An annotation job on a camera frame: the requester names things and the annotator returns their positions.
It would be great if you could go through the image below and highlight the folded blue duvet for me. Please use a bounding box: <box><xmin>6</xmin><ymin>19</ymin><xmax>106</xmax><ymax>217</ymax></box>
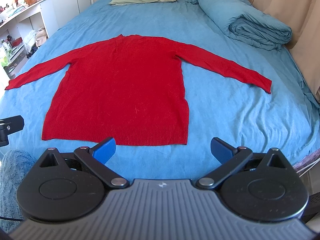
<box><xmin>188</xmin><ymin>0</ymin><xmax>292</xmax><ymax>51</ymax></box>

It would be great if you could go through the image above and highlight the red long-sleeve sweater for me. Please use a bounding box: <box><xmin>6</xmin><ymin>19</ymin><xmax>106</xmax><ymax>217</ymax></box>
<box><xmin>8</xmin><ymin>35</ymin><xmax>272</xmax><ymax>146</ymax></box>

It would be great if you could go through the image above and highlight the white shelf unit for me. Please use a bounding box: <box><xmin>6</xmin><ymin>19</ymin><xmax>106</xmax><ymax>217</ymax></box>
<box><xmin>1</xmin><ymin>0</ymin><xmax>57</xmax><ymax>80</ymax></box>

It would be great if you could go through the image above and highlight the beige curtain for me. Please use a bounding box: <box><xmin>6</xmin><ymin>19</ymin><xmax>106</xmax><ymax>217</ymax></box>
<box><xmin>249</xmin><ymin>0</ymin><xmax>319</xmax><ymax>100</ymax></box>

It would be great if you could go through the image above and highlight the blue fuzzy cloth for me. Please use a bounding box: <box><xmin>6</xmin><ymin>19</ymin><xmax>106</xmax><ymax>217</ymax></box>
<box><xmin>1</xmin><ymin>150</ymin><xmax>35</xmax><ymax>233</ymax></box>

